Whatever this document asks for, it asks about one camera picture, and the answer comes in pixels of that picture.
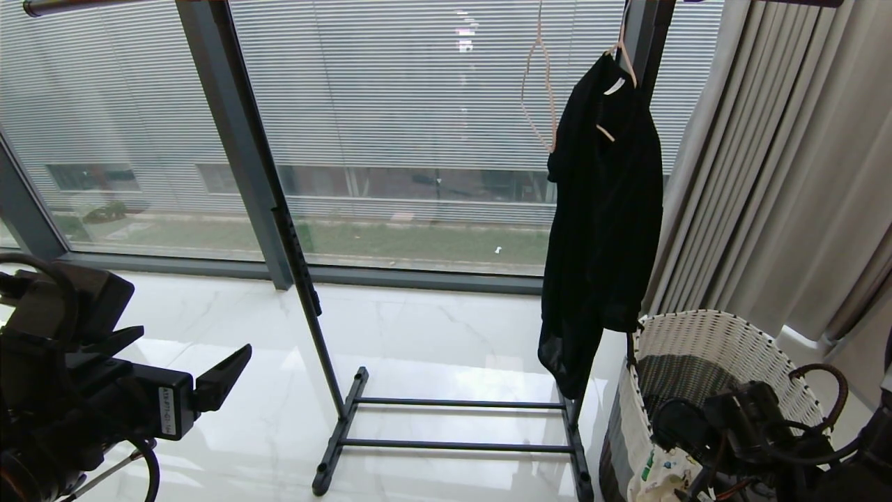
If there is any pink clothes hanger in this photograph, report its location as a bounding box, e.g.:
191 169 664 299
596 14 638 144
521 0 558 154

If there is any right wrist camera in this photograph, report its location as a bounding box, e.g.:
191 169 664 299
649 396 708 455

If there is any beige curtain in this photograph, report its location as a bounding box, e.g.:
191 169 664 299
641 0 892 412

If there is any window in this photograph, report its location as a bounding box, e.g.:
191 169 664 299
0 0 725 297

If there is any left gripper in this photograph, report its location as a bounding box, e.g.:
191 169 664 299
63 326 253 447

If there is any black garment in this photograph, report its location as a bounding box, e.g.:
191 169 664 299
537 50 665 402

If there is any black clothes rack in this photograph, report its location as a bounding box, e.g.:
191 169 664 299
21 0 844 502

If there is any black cable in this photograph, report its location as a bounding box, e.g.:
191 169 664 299
0 252 161 502

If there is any white laundry basket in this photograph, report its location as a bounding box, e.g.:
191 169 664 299
599 310 849 502

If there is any cream printed garment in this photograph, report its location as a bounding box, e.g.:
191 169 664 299
627 450 705 502

